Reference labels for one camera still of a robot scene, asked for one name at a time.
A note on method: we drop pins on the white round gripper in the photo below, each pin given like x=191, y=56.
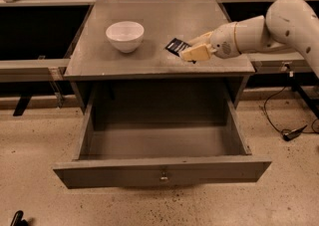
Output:
x=223, y=43

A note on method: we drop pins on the dark blue rxbar wrapper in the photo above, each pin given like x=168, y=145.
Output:
x=176, y=46

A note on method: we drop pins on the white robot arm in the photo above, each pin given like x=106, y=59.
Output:
x=287, y=24

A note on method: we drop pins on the grey cabinet with top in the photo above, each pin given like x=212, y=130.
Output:
x=95, y=59

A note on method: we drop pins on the open grey top drawer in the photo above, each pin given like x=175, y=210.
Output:
x=134, y=130

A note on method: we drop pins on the small metal drawer knob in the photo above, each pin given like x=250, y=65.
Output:
x=163, y=177

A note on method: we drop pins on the white ceramic bowl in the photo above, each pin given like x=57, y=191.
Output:
x=125, y=36

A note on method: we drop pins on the black object at floor corner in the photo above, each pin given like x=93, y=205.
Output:
x=18, y=219

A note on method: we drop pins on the grey metal railing frame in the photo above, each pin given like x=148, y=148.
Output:
x=38, y=38

